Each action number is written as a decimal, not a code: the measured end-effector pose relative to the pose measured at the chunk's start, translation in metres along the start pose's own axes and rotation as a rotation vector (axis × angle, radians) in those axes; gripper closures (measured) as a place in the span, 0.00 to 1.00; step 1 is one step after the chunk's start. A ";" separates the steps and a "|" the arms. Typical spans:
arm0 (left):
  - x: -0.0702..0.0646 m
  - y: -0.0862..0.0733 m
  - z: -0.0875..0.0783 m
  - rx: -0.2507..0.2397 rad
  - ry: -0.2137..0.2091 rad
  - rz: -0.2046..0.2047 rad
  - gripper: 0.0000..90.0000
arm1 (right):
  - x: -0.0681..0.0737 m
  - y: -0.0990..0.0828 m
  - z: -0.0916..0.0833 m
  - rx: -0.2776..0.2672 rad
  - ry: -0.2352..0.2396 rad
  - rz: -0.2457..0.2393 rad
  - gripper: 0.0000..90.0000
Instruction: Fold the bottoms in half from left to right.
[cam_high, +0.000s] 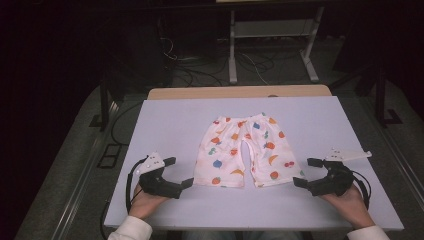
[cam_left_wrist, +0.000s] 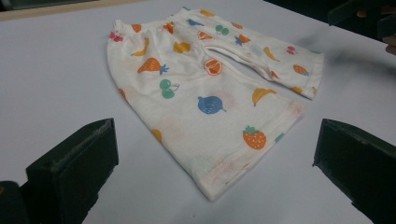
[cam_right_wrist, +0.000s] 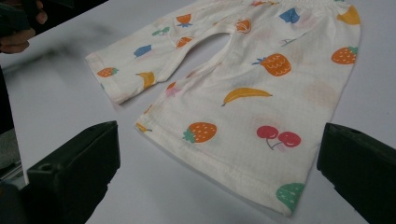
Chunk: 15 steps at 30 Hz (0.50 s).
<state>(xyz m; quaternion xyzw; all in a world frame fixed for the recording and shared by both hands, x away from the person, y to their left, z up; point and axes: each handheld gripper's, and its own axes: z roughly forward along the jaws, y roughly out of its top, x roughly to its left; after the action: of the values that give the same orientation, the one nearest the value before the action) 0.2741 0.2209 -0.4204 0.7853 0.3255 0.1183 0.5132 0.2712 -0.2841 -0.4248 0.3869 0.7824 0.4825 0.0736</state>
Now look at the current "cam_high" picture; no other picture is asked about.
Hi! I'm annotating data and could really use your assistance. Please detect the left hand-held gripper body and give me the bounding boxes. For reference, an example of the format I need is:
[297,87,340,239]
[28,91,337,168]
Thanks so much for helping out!
[135,152,184,200]

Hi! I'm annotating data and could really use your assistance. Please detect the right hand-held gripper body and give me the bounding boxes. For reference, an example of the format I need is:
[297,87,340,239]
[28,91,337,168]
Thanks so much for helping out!
[306,148,373,198]

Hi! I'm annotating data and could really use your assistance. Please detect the white fruit print pants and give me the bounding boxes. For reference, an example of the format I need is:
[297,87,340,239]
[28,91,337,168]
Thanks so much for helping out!
[193,112,306,189]

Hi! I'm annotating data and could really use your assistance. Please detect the person's left hand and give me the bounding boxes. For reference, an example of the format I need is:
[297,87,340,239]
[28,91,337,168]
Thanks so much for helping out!
[128,182,170,221]

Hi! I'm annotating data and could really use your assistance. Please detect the person's right hand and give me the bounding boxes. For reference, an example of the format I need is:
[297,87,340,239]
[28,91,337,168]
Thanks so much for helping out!
[320,183,376,231]

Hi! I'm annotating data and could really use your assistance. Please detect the black metal stand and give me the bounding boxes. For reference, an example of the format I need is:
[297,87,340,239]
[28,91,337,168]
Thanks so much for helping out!
[374,64,404,128]
[88,74,112,132]

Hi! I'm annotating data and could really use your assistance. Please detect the white metal stand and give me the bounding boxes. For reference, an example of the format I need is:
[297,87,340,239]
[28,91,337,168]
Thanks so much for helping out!
[227,5,325,85]

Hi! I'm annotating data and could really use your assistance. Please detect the left hand-held gripper black cable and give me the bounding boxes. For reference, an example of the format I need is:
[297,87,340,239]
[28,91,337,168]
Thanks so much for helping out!
[125,155,149,215]

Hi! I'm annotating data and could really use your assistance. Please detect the hand-held gripper black cable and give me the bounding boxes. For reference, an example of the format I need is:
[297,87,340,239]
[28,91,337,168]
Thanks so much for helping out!
[351,169,373,211]
[125,155,149,215]

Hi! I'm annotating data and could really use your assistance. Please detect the right hand-held gripper black cable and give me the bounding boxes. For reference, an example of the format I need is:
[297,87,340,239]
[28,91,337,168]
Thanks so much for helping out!
[351,169,373,211]

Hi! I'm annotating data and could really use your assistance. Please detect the black rectangular floor frame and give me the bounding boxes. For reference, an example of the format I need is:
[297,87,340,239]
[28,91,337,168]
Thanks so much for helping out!
[96,143,122,170]

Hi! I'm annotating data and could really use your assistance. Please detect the black floor cable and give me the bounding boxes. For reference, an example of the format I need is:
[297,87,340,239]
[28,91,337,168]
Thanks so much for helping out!
[110,100,144,147]

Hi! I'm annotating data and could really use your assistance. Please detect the metal floor rail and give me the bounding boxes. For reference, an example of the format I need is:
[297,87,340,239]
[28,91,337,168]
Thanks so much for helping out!
[49,99,120,240]
[361,98,424,204]

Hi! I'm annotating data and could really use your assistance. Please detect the tangle of floor cables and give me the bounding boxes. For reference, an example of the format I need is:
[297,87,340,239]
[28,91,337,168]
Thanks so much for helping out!
[159,19,279,88]

